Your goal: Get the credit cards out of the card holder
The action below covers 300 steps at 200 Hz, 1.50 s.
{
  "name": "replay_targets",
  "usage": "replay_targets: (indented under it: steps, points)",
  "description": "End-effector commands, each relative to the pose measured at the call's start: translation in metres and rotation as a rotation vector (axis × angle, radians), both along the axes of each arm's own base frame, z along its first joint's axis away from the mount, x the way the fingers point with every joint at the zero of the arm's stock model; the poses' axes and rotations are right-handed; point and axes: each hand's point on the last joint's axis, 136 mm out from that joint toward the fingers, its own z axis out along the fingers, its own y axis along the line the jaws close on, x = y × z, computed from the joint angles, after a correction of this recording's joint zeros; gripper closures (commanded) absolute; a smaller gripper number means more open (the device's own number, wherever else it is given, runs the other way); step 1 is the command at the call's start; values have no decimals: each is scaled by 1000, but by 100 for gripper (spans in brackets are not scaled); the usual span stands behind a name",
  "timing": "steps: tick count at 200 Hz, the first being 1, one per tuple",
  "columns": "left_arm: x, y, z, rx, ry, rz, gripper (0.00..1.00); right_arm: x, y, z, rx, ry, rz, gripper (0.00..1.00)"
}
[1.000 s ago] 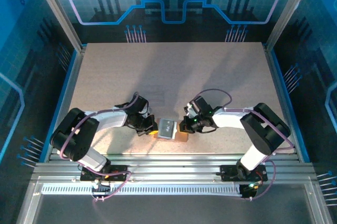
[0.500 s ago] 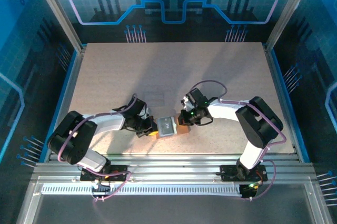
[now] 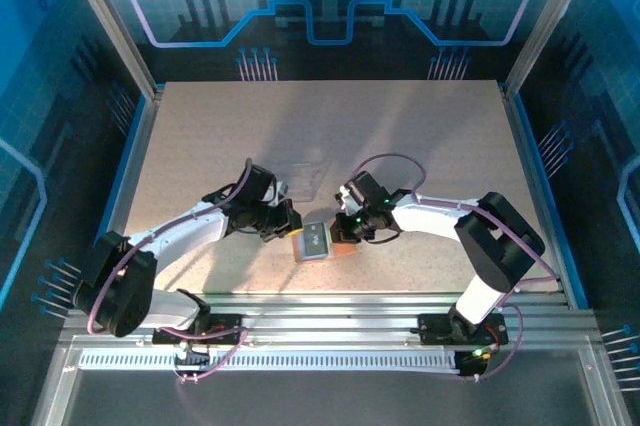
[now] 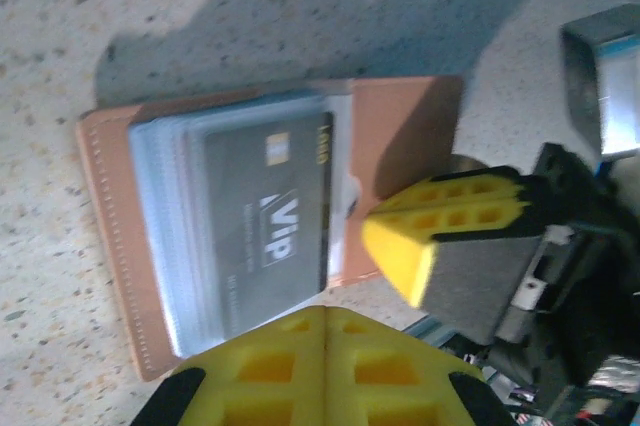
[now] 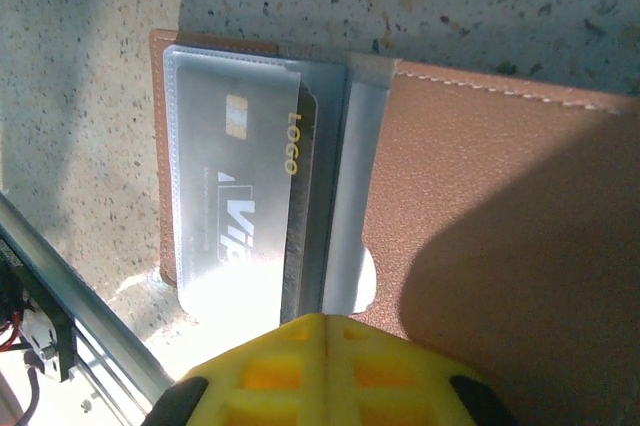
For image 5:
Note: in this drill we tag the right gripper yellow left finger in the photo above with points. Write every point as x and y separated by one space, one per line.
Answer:
300 346

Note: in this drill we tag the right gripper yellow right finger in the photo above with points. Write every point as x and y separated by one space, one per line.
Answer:
380 361

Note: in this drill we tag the black credit card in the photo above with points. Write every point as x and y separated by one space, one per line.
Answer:
250 156

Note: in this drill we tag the brown leather card holder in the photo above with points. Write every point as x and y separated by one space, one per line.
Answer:
475 156

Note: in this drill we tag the aluminium front frame rail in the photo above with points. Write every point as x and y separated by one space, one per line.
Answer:
75 291

